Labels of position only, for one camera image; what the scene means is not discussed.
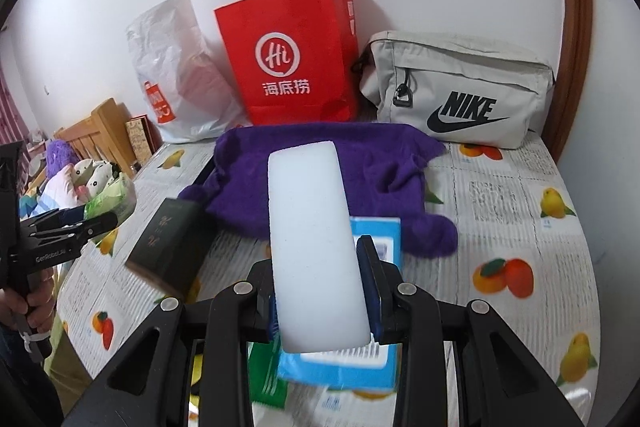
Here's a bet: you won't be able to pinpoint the green tissue packet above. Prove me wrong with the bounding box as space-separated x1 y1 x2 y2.
84 173 137 225

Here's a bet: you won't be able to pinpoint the white sponge block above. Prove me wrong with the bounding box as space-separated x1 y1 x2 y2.
268 141 370 353

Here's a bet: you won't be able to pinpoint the left hand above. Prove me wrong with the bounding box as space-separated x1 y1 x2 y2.
0 268 55 333

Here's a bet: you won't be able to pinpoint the green paper packet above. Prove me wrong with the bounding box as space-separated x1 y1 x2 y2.
247 336 288 410

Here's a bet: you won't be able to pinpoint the white plush toys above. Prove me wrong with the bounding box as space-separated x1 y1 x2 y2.
38 159 120 211

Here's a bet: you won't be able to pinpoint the purple plush toy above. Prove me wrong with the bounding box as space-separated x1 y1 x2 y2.
46 139 79 179

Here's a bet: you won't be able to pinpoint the blue white cardboard box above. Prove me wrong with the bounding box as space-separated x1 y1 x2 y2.
278 217 401 392

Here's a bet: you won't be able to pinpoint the wooden chair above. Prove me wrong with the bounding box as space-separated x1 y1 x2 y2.
53 98 137 179

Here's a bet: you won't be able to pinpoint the purple fleece cloth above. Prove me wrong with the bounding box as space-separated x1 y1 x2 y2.
179 122 458 259

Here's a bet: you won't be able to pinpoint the patterned brown book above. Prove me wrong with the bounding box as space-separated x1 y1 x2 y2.
125 115 160 167

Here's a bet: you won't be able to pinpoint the dark green passport booklet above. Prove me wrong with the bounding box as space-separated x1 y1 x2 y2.
125 198 219 301

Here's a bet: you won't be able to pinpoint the fruit print tablecloth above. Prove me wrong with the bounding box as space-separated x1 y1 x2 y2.
58 134 600 419

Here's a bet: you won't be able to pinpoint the white Miniso plastic bag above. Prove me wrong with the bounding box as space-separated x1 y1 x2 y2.
126 0 248 143

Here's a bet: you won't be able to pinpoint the grey Nike pouch bag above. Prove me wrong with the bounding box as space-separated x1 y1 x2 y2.
355 30 555 150

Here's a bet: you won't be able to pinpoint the red paper shopping bag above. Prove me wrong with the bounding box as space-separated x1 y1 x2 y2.
214 0 359 124

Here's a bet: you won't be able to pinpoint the brown wooden door frame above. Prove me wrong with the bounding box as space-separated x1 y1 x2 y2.
542 0 593 160

